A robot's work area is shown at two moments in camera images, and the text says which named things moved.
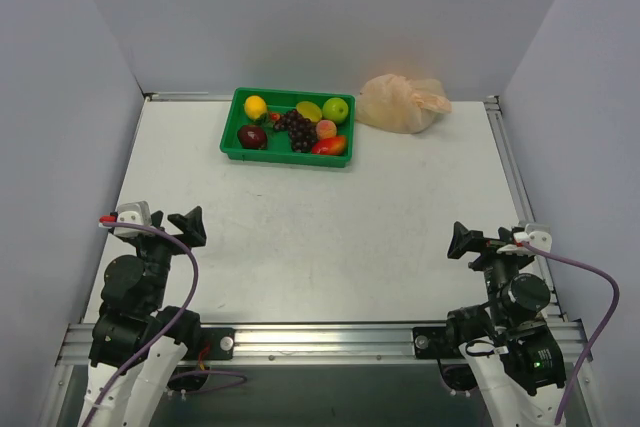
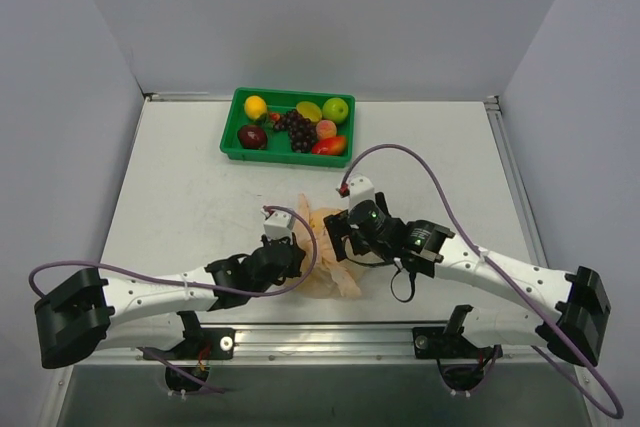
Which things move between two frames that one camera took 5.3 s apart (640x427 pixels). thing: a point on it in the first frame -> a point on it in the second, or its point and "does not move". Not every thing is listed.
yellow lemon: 255,107 does not move
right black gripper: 481,245 -> 338,233
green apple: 335,109 does not move
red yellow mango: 336,145 does not move
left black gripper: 167,235 -> 291,257
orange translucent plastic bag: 394,103 -> 323,274
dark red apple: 252,137 does not move
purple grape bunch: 302,131 does not move
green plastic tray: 279,147 does not move
